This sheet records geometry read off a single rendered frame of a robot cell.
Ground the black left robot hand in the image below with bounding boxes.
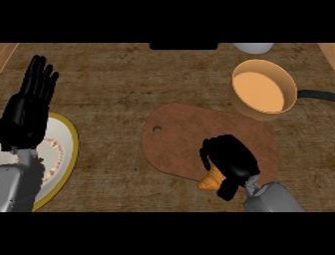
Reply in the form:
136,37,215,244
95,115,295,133
0,55,61,152

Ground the white round container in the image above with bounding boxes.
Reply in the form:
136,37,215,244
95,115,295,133
232,43,275,55

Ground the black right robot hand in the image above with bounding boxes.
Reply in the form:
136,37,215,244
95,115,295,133
198,133,262,202

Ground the tan pot with black handle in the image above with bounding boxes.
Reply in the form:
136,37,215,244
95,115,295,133
229,59,335,122

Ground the brown cutting board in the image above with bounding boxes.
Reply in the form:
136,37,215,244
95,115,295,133
142,102,281,183

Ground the white plate with yellow rim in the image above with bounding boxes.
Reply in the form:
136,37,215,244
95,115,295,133
0,112,82,212

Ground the golden croissant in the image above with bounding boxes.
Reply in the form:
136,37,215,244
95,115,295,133
195,164,228,191

